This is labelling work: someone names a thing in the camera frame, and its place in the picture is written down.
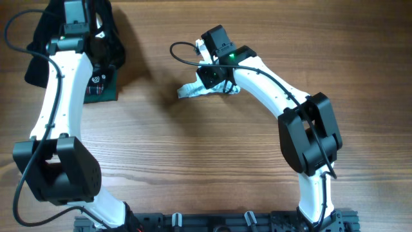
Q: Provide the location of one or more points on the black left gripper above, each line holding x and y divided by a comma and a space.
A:
108, 36

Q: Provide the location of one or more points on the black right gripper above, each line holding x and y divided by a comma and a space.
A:
208, 80

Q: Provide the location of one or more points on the light blue striped cloth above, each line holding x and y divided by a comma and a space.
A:
195, 89

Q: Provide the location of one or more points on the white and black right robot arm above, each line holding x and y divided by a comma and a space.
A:
308, 132

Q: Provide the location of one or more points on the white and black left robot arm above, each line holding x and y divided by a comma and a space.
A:
76, 53

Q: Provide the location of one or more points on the striped folded garment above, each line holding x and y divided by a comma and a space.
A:
94, 89

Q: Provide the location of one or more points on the dark green folded garment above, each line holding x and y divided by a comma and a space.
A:
109, 93

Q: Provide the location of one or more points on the black knitted garment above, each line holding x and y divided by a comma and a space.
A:
51, 24

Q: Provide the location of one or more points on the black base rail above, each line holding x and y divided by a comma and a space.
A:
276, 221

